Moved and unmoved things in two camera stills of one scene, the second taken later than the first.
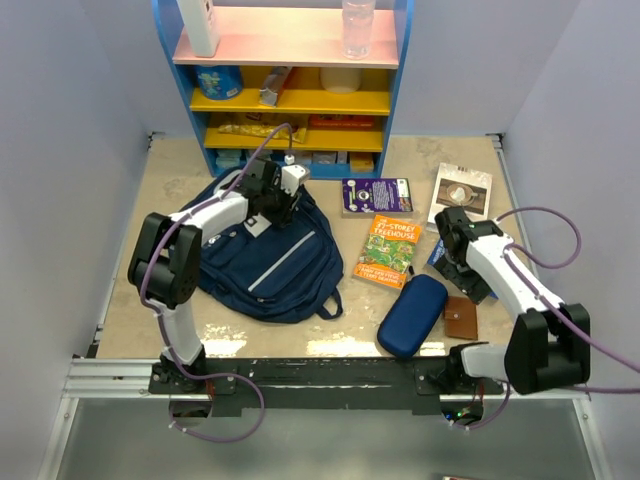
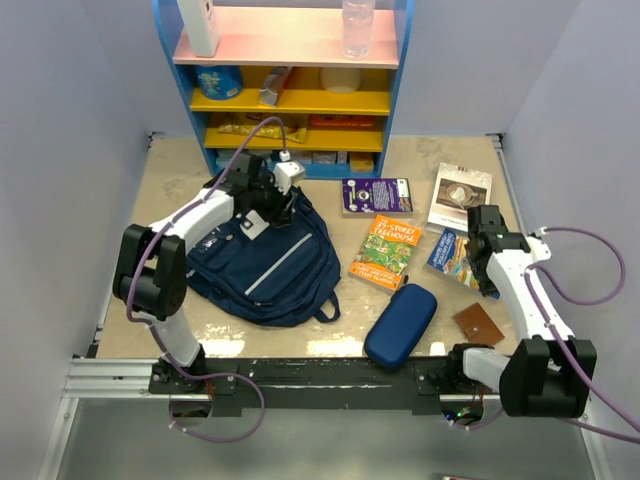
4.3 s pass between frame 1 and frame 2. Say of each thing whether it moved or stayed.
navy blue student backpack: stayed
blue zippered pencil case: moved
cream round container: stayed
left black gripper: stayed
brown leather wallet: moved
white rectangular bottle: stayed
